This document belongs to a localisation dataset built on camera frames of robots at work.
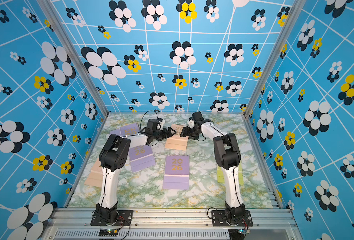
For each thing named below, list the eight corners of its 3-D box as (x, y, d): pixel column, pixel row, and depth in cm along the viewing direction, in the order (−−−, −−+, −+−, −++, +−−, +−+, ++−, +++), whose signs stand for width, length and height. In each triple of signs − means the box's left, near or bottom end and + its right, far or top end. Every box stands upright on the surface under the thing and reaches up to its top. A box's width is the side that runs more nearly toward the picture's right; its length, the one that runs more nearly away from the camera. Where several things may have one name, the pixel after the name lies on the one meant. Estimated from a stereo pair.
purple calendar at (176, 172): (163, 189, 85) (162, 188, 83) (165, 155, 99) (165, 154, 97) (190, 189, 85) (190, 188, 83) (188, 155, 99) (189, 154, 97)
